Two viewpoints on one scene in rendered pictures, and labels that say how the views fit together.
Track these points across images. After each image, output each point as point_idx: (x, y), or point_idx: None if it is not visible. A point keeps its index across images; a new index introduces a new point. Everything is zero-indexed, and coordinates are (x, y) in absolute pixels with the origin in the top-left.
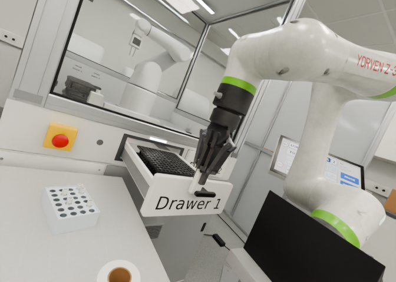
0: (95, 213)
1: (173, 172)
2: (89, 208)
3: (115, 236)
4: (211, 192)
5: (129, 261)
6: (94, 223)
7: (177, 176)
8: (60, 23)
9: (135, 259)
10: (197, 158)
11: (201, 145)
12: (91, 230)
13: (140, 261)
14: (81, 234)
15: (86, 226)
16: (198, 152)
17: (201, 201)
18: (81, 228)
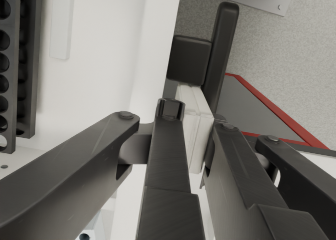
0: (95, 237)
1: (6, 76)
2: (78, 239)
3: None
4: (228, 39)
5: (193, 187)
6: (100, 216)
7: (132, 191)
8: None
9: (196, 177)
10: (122, 182)
11: (76, 223)
12: (110, 218)
13: (202, 172)
14: None
15: (102, 225)
16: (106, 198)
17: (177, 9)
18: (104, 230)
